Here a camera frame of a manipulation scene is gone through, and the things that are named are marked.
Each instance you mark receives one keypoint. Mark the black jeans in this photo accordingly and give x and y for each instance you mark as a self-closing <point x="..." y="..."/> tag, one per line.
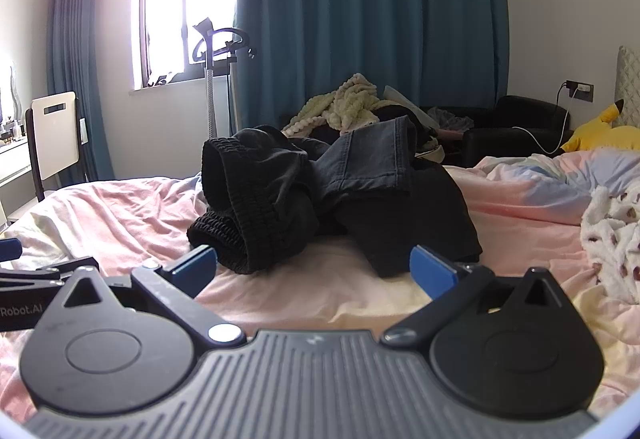
<point x="268" y="196"/>

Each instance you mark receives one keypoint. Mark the white black chair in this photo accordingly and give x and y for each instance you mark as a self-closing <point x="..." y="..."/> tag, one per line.
<point x="54" y="138"/>

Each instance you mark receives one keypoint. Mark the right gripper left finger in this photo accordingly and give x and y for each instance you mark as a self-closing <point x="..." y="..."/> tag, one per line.
<point x="171" y="292"/>

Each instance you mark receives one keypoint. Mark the teal curtain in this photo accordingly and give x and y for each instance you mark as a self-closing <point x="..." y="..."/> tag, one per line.
<point x="71" y="67"/>
<point x="435" y="52"/>

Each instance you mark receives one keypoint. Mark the black sofa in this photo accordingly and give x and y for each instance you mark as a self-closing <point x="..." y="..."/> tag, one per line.
<point x="514" y="127"/>

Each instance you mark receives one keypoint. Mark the garment steamer stand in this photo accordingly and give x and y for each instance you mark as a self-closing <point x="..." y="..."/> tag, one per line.
<point x="221" y="62"/>

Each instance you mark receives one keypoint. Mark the teal curtain right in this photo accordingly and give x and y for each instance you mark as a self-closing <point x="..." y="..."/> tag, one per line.
<point x="435" y="52"/>

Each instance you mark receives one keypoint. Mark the wall power socket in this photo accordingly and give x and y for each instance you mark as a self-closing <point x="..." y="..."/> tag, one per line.
<point x="580" y="90"/>

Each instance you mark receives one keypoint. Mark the yellow pikachu plush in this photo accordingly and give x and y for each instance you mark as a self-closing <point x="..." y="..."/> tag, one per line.
<point x="600" y="132"/>

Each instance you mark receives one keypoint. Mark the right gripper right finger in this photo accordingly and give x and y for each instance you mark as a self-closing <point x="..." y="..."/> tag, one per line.
<point x="452" y="287"/>

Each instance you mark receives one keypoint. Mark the teal curtain left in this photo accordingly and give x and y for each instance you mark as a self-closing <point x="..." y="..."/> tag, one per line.
<point x="71" y="67"/>

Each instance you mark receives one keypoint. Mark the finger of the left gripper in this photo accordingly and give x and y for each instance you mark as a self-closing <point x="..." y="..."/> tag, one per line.
<point x="10" y="249"/>

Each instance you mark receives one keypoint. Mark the white dresser desk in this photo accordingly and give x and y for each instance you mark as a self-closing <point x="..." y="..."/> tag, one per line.
<point x="17" y="189"/>

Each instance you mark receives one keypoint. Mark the white heart pattern fleece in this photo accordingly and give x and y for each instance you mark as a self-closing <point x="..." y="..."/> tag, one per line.
<point x="609" y="233"/>

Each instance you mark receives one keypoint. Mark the quilted beige headboard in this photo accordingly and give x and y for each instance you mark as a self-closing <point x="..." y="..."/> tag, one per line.
<point x="627" y="87"/>

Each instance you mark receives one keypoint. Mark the cream knitted blanket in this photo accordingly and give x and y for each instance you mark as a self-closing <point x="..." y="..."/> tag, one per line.
<point x="349" y="107"/>

